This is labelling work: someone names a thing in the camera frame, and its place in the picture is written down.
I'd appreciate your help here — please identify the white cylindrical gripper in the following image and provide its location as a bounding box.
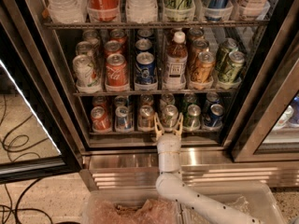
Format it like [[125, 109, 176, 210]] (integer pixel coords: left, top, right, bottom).
[[154, 113, 183, 173]]

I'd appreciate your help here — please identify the silver green 7up can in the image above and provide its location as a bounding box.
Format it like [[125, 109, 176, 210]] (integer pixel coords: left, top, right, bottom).
[[161, 105, 178, 130]]

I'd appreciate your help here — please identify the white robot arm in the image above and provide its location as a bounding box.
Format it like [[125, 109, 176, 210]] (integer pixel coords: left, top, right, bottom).
[[154, 114, 264, 224]]

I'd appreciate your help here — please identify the green can bottom shelf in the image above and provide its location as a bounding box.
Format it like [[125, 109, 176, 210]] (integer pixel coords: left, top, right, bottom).
[[183, 105, 201, 130]]

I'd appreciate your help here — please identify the green can shelf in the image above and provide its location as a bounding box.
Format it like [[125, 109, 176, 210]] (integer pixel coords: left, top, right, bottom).
[[183, 105, 201, 130], [164, 0, 195, 21]]

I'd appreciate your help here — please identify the gold can bottom shelf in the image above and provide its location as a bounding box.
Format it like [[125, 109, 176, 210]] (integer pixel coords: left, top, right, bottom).
[[138, 105, 155, 130]]

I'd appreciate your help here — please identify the green can bottom rear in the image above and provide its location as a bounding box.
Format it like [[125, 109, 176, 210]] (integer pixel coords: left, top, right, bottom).
[[182, 93, 197, 110]]

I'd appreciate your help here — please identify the gold can bottom rear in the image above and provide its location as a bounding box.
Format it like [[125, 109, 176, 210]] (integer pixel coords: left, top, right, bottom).
[[140, 94, 154, 106]]

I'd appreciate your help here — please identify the blue white can bottom shelf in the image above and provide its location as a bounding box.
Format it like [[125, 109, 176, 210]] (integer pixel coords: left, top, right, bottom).
[[115, 105, 132, 132]]

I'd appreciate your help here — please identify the blue white can bottom rear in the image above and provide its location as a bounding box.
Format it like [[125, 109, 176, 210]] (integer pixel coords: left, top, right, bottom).
[[114, 95, 129, 107]]

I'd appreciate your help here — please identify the orange gold can middle front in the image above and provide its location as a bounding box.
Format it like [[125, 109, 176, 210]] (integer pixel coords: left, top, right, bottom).
[[191, 51, 216, 83]]

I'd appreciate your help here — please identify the orange gold can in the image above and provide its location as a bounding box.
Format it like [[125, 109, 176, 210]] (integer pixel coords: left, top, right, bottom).
[[191, 51, 216, 83], [187, 28, 205, 42], [189, 38, 209, 65]]

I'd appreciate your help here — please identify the blue pepsi can middle front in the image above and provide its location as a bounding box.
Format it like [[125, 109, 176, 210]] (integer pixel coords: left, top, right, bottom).
[[135, 52, 156, 85]]

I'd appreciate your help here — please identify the blue pepsi can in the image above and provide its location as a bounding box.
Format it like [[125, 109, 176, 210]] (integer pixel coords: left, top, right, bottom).
[[135, 39, 153, 54], [135, 52, 156, 85], [137, 29, 154, 41]]

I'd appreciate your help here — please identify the red coca-cola can bottom shelf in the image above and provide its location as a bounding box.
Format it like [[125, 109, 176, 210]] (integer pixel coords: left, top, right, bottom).
[[91, 106, 111, 132]]

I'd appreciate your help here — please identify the red coca-cola can shelf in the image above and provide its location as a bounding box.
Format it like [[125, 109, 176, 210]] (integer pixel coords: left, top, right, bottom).
[[91, 106, 111, 132], [87, 0, 119, 21]]

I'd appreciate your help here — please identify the stainless steel fridge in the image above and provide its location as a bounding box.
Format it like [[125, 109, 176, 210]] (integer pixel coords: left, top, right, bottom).
[[41, 0, 299, 190]]

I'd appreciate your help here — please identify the red can bottom rear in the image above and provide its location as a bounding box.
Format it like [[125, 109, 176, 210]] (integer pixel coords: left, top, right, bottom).
[[93, 96, 107, 109]]

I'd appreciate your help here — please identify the red coca-cola can middle front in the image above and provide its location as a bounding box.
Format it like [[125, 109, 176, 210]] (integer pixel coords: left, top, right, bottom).
[[106, 53, 128, 87]]

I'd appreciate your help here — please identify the green can middle front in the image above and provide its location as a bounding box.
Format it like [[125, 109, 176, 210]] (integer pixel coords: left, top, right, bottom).
[[218, 50, 245, 83]]

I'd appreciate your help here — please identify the white can middle shelf front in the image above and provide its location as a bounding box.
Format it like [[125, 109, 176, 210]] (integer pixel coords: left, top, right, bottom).
[[73, 54, 99, 87]]

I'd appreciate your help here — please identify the orange gold can middle rear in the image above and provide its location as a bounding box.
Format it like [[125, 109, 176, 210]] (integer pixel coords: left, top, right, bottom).
[[187, 28, 205, 42]]

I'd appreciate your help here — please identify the blue pepsi can middle rear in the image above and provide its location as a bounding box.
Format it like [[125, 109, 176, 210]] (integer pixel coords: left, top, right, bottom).
[[137, 29, 154, 41]]

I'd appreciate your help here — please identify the right glass fridge door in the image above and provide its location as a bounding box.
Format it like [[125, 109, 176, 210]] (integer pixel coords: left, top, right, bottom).
[[228, 0, 299, 162]]

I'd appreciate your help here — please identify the green can middle rear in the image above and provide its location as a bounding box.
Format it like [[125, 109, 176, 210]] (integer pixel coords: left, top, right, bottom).
[[215, 37, 238, 71]]

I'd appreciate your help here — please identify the red coca-cola can middle rear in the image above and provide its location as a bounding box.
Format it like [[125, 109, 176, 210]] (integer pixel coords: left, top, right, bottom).
[[109, 29, 127, 44]]

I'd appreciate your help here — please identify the white can middle shelf rear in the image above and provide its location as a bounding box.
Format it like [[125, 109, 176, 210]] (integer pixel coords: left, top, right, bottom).
[[82, 30, 101, 47]]

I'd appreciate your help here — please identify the green can top shelf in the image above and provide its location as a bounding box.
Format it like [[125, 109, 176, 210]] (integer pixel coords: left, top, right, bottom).
[[164, 0, 195, 21]]

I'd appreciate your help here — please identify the open glass fridge door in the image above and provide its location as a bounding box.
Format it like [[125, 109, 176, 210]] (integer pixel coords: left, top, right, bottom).
[[0, 0, 82, 184]]

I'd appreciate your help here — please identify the red coca-cola can top shelf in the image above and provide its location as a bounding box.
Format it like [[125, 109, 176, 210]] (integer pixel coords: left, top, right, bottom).
[[87, 0, 119, 21]]

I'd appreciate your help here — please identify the brown tea bottle white cap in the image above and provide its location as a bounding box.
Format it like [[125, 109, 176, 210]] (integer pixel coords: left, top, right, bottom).
[[164, 31, 188, 84]]

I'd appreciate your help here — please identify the left clear plastic bin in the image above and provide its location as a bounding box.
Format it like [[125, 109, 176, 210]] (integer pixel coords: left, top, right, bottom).
[[81, 189, 182, 224]]

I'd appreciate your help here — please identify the clear plastic bin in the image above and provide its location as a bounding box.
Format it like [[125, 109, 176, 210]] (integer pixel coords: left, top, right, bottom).
[[81, 189, 182, 224], [192, 181, 286, 224]]

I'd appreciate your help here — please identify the right clear plastic bin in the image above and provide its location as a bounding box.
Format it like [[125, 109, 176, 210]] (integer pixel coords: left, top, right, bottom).
[[192, 181, 286, 224]]

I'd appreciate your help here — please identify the clear water bottle top centre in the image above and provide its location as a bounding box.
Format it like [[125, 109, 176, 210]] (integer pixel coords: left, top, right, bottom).
[[125, 0, 158, 23]]

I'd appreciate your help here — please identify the black floor cable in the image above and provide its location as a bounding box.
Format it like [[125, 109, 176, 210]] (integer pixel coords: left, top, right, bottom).
[[0, 93, 54, 224]]

